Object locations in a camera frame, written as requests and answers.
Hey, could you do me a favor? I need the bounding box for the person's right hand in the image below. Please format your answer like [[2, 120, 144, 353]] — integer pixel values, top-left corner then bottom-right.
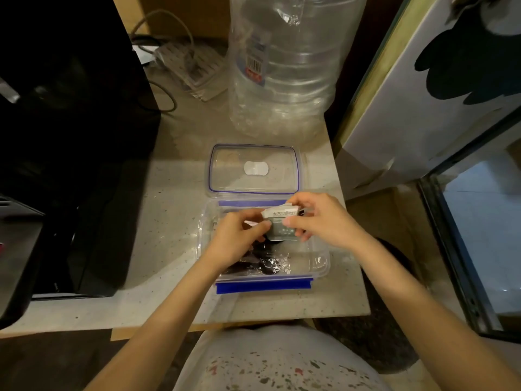
[[284, 192, 369, 257]]

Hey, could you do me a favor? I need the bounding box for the person's left hand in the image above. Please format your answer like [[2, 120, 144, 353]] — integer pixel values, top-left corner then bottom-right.
[[201, 209, 274, 273]]

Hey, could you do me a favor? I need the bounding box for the clear plastic container with blue clips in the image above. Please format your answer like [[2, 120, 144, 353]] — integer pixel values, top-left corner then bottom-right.
[[195, 197, 331, 296]]

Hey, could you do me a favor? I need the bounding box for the clear plastic lid blue rim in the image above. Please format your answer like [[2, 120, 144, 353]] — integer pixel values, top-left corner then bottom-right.
[[205, 143, 307, 199]]

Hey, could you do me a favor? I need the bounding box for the white cabinet with black print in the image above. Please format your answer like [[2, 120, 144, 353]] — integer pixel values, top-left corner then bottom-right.
[[332, 0, 521, 200]]

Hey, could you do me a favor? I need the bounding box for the person's left forearm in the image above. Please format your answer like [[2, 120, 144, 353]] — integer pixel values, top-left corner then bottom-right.
[[83, 256, 245, 391]]

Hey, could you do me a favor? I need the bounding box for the person's right forearm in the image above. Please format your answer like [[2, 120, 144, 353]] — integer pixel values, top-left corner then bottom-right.
[[346, 236, 521, 391]]

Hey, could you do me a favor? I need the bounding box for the dark framed glass tank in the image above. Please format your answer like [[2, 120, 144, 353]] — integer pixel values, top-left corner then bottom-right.
[[419, 113, 521, 345]]

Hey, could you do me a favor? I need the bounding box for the white speckled garment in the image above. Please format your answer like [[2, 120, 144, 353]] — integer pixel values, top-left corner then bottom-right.
[[173, 324, 391, 391]]

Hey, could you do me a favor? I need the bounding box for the large clear water bottle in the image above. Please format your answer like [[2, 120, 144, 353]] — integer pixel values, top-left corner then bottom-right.
[[227, 0, 369, 143]]

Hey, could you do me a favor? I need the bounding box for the white power strip with cable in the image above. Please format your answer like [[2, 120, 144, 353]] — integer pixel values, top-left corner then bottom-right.
[[154, 40, 228, 102]]

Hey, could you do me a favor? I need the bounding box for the black glossy appliance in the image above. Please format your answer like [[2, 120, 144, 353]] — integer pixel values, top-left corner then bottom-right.
[[0, 0, 162, 300]]

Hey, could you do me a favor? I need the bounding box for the white paper slip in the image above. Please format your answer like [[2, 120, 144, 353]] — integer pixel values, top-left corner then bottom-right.
[[132, 44, 157, 66]]

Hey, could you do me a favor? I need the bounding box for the silver vented appliance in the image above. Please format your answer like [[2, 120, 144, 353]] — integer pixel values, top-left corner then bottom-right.
[[0, 195, 45, 330]]

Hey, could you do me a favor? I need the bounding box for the black cable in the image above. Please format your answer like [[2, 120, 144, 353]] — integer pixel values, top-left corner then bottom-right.
[[132, 34, 178, 113]]

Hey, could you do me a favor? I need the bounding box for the beige cable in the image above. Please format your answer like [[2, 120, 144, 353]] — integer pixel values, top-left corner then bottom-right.
[[129, 9, 195, 58]]

